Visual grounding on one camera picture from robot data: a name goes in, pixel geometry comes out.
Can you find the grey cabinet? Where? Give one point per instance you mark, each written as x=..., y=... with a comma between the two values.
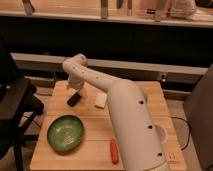
x=198, y=108

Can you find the black chair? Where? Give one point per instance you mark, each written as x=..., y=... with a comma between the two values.
x=18, y=107

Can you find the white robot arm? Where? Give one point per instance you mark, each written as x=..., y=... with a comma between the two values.
x=137, y=137

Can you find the white sponge block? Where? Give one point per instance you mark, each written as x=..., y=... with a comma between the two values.
x=100, y=101

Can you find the white ceramic cup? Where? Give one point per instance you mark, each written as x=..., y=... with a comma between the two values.
x=162, y=133

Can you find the black eraser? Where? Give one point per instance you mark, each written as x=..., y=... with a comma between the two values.
x=74, y=99

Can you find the green ceramic plate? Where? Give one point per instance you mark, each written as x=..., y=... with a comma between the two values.
x=65, y=133

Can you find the orange carrot toy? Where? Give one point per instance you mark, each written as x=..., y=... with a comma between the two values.
x=114, y=152

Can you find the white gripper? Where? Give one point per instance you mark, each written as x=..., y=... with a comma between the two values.
x=75, y=83

